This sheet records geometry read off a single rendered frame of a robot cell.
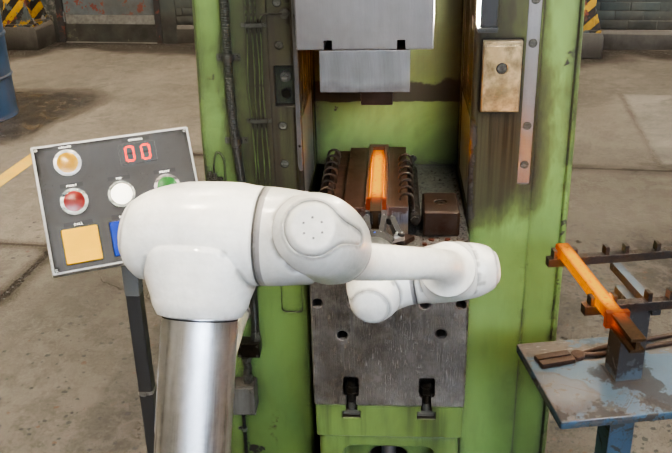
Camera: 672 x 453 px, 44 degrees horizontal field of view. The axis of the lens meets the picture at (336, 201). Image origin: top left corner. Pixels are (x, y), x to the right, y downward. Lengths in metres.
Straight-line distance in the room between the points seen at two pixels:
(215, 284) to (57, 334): 2.53
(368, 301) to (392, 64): 0.57
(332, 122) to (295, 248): 1.43
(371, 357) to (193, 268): 1.10
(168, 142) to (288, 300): 0.60
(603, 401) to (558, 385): 0.10
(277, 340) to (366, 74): 0.83
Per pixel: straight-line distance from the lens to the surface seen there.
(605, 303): 1.74
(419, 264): 1.40
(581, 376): 2.01
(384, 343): 2.09
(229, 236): 1.05
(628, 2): 8.02
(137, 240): 1.10
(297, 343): 2.34
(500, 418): 2.49
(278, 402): 2.46
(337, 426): 2.24
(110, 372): 3.28
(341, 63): 1.87
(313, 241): 1.00
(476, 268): 1.58
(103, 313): 3.66
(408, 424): 2.23
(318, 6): 1.85
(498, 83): 2.02
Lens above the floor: 1.79
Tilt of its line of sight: 23 degrees down
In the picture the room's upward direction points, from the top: 1 degrees counter-clockwise
